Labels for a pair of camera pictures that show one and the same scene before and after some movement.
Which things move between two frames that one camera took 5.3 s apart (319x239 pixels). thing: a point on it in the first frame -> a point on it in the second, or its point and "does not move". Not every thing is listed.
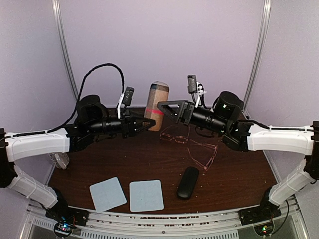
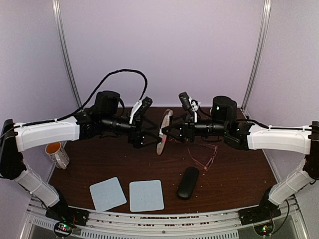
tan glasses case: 158,91 -> 165,123
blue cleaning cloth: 145,195 does not move
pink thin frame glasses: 211,160 does not move
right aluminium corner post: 264,27 does not move
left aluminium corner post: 56,6 does not move
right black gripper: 184,111 -> 188,128
